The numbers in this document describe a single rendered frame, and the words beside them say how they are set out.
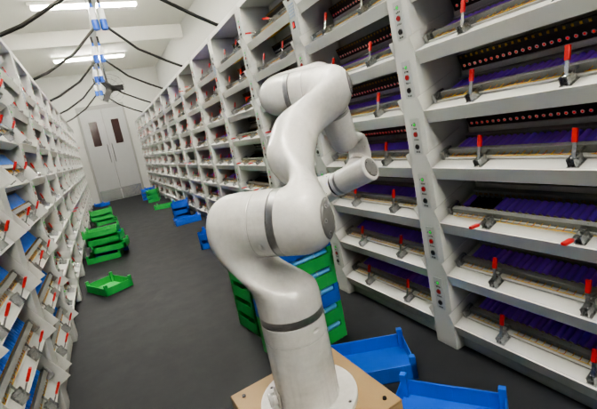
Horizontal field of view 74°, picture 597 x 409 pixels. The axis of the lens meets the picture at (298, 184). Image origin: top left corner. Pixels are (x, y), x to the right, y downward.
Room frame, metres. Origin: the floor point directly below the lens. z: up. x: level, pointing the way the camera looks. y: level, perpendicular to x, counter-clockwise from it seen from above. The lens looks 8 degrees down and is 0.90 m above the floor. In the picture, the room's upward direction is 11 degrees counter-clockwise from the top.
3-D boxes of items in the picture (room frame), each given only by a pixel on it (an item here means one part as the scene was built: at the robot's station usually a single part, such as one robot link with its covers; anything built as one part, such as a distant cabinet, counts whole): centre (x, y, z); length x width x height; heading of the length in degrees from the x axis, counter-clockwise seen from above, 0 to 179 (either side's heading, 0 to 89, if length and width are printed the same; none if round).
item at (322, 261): (1.58, 0.10, 0.36); 0.30 x 0.20 x 0.08; 124
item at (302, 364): (0.71, 0.06, 0.47); 0.19 x 0.19 x 0.18
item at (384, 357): (1.33, -0.13, 0.04); 0.30 x 0.20 x 0.08; 88
